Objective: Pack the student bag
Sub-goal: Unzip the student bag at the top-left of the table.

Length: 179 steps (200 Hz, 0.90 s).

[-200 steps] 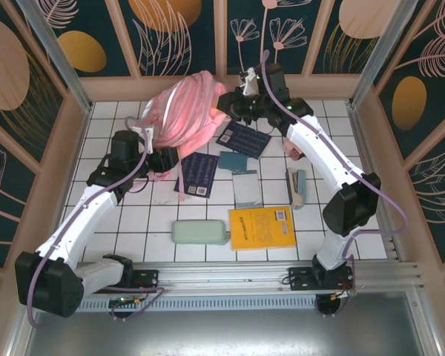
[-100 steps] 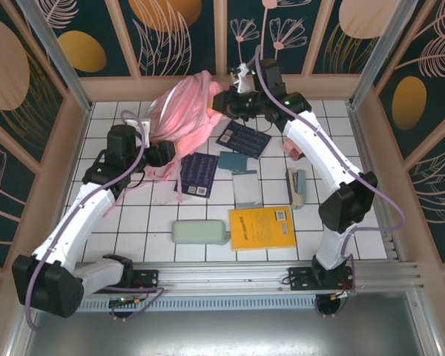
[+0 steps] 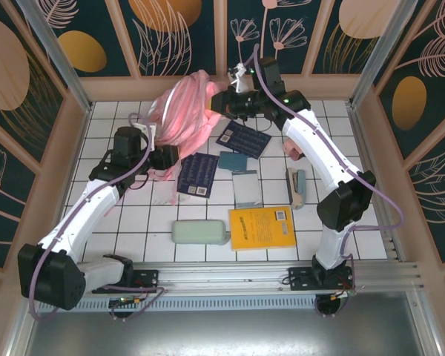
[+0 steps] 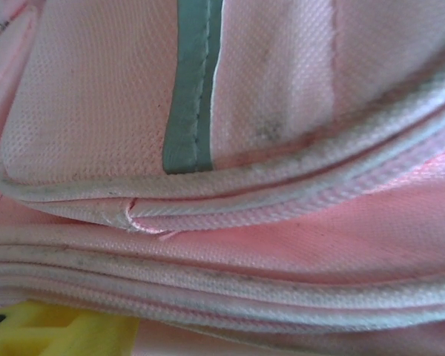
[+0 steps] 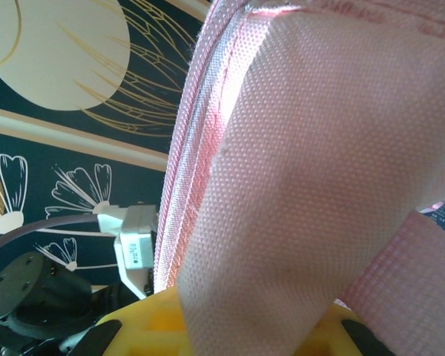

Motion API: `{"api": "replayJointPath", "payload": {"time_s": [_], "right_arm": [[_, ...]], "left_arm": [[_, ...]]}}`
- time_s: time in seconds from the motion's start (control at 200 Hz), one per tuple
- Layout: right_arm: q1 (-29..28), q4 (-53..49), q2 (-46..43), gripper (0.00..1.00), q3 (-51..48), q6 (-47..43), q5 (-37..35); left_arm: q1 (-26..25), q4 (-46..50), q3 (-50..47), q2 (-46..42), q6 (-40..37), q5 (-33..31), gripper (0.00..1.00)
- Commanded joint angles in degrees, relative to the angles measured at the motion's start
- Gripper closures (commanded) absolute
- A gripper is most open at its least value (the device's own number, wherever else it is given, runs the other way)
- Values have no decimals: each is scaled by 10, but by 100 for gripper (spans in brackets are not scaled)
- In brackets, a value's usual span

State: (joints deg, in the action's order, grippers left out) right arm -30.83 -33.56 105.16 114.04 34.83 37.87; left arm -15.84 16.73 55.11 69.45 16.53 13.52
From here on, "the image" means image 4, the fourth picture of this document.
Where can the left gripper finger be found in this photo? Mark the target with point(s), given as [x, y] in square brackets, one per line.
[59, 333]

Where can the pink student backpack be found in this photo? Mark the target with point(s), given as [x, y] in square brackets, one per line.
[282, 111]

